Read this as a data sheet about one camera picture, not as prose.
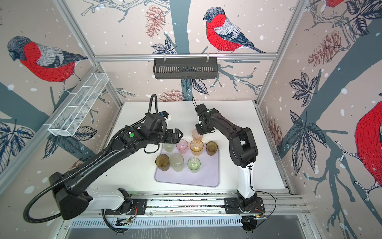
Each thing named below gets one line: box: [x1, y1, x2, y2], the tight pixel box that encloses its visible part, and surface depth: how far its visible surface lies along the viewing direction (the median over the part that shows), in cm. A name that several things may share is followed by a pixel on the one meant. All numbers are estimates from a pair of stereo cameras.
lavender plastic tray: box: [154, 142, 220, 188], surface depth 87 cm
